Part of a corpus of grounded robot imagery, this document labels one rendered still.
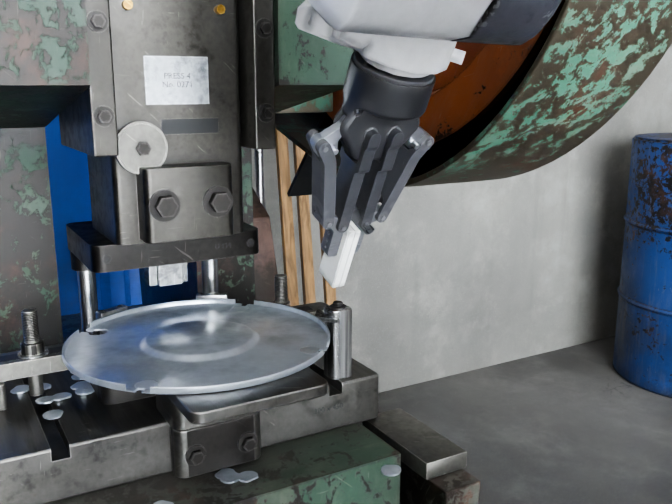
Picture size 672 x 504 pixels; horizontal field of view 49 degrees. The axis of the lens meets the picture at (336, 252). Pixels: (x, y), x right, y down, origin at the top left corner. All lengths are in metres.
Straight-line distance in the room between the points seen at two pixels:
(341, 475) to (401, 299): 1.77
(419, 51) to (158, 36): 0.33
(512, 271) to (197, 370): 2.23
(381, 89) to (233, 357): 0.33
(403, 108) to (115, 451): 0.46
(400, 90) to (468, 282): 2.17
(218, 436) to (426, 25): 0.51
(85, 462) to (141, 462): 0.06
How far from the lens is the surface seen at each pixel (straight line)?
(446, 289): 2.70
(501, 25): 0.52
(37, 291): 1.09
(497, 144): 0.87
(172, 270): 0.92
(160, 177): 0.80
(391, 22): 0.48
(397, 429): 0.95
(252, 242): 0.89
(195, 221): 0.82
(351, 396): 0.93
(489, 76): 0.89
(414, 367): 2.71
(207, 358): 0.78
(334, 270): 0.74
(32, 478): 0.83
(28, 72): 0.76
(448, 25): 0.50
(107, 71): 0.78
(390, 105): 0.62
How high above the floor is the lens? 1.06
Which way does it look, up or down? 13 degrees down
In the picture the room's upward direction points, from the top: straight up
